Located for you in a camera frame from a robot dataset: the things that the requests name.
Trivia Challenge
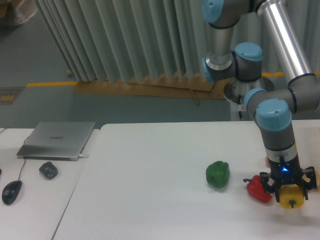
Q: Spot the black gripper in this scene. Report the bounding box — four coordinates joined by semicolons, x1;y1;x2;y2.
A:
259;155;317;202

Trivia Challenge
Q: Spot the yellow bell pepper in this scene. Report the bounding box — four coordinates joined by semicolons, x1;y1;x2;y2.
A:
278;184;305;209

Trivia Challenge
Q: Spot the black computer mouse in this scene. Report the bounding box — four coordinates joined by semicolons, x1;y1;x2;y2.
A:
1;180;23;206

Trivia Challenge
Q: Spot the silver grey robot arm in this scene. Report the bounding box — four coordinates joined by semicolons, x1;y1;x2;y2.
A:
202;0;320;201

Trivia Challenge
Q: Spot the red bell pepper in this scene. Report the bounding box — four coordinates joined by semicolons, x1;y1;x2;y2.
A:
243;175;272;203

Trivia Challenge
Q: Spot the green bell pepper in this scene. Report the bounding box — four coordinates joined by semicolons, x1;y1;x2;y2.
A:
205;161;230;189

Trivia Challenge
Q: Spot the yellow bread loaf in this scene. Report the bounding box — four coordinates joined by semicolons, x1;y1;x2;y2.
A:
302;170;320;193

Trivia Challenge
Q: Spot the brown egg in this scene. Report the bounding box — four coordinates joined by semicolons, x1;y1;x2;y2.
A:
265;156;270;167

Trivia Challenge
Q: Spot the brown cardboard sheet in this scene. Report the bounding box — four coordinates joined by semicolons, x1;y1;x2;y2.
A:
73;72;230;105

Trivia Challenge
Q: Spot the silver closed laptop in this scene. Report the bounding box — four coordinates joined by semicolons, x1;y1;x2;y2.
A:
16;121;96;161

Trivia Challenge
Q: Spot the grey pleated curtain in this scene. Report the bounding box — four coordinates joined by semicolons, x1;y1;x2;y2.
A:
33;0;320;85

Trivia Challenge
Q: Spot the small black controller gadget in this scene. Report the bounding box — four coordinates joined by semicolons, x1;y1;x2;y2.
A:
39;161;58;180

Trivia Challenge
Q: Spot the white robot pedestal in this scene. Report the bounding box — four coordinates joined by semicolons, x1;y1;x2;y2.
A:
223;76;275;121

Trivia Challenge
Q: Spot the black mouse cable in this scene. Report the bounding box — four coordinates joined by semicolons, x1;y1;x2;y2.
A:
0;127;36;182

